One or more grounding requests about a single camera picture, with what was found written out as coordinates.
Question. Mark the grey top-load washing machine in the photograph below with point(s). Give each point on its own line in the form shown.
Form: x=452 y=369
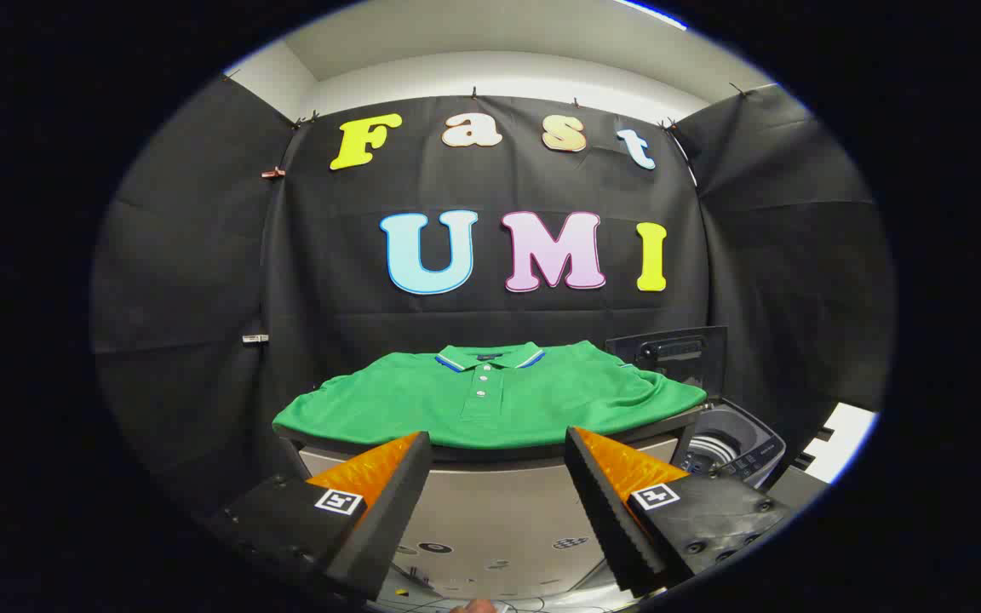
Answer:
x=750 y=443

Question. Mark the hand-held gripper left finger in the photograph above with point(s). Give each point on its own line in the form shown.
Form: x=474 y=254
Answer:
x=388 y=519

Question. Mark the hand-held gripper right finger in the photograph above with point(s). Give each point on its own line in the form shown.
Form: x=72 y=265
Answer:
x=605 y=519

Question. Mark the copper clip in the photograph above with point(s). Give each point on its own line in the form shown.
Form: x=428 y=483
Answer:
x=273 y=173

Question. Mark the black backdrop cloth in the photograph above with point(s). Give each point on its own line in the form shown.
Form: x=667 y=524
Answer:
x=329 y=255

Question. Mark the grey cabinet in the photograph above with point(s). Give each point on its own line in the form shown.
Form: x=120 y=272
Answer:
x=499 y=502

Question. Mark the green polo shirt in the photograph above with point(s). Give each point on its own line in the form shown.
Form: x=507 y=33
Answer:
x=542 y=400

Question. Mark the white panel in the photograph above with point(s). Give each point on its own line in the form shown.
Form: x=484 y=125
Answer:
x=844 y=438

